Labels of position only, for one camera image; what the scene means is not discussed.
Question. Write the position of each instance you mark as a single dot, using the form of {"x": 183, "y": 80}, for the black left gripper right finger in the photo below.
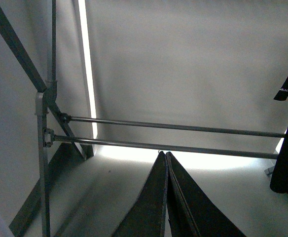
{"x": 191, "y": 212}

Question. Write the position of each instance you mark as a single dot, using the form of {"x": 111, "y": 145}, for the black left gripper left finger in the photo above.
{"x": 146, "y": 218}

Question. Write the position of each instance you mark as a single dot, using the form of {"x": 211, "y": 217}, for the dark diagonal ceiling beam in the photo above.
{"x": 9, "y": 35}

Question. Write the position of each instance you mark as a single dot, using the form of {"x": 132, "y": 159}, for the ceiling light strip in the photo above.
{"x": 87, "y": 56}

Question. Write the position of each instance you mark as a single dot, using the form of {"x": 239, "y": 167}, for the lower grey rack rail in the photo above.
{"x": 163, "y": 146}

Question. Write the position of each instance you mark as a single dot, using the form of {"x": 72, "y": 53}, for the grey rack rail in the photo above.
{"x": 163, "y": 146}
{"x": 67, "y": 118}

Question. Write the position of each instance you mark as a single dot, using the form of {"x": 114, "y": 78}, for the upper grey rack rail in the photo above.
{"x": 67, "y": 118}

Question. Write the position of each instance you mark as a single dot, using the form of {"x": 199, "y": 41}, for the grey rack upright frame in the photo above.
{"x": 43, "y": 100}

